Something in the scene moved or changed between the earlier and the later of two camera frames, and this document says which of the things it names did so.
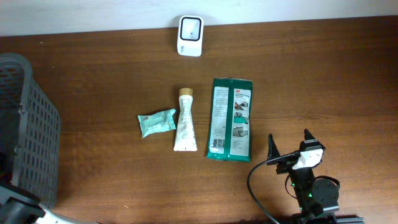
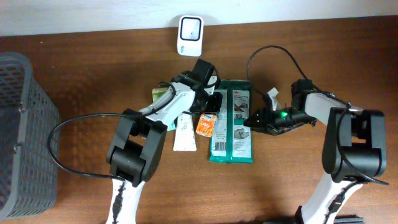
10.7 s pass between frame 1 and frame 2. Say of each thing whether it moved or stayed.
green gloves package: stayed
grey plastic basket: stayed
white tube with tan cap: stayed
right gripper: moved
